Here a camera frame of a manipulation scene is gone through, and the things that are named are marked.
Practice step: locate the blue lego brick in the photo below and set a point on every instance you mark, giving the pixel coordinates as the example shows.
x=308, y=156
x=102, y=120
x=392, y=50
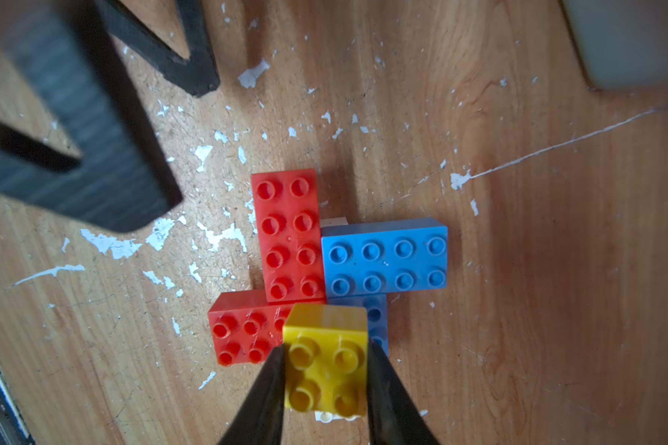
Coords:
x=384, y=257
x=377, y=315

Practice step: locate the yellow lego brick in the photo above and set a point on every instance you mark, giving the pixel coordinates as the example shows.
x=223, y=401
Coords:
x=326, y=359

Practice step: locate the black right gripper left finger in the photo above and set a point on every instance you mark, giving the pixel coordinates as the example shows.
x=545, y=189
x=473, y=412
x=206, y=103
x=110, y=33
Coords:
x=260, y=417

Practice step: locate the grey translucent plastic storage box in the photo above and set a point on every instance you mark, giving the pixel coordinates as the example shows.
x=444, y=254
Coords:
x=621, y=45

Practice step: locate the red lego brick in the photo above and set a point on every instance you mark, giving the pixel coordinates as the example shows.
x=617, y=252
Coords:
x=289, y=232
x=246, y=327

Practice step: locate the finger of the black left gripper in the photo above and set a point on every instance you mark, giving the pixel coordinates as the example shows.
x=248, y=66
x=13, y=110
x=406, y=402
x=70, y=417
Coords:
x=196, y=75
x=121, y=181

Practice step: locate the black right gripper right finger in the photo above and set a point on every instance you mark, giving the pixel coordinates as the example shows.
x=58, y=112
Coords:
x=393, y=416

